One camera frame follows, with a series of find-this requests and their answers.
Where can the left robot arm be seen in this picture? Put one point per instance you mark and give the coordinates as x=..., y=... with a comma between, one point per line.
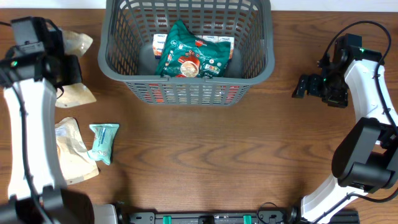
x=37, y=190

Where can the white tissue pack box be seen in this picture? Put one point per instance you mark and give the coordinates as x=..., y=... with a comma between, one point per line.
x=159, y=42

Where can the dark grey plastic basket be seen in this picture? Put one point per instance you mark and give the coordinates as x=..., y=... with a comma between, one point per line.
x=126, y=53

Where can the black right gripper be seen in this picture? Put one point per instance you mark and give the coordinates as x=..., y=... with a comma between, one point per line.
x=313, y=86

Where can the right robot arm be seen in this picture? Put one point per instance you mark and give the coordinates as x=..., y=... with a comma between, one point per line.
x=366, y=160

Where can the beige paper pouch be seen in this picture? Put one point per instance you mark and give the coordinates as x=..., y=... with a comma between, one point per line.
x=75, y=163
x=74, y=92

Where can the teal wet wipes pack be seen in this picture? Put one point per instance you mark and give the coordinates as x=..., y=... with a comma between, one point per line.
x=103, y=142

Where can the green Nescafe coffee bag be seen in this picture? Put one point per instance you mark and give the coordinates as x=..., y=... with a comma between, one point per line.
x=187, y=56

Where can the red spaghetti pasta packet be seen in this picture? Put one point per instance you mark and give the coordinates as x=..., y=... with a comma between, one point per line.
x=193, y=94

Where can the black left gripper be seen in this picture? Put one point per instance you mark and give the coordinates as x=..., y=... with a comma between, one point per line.
x=75, y=64

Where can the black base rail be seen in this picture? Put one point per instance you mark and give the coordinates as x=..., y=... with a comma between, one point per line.
x=266, y=216

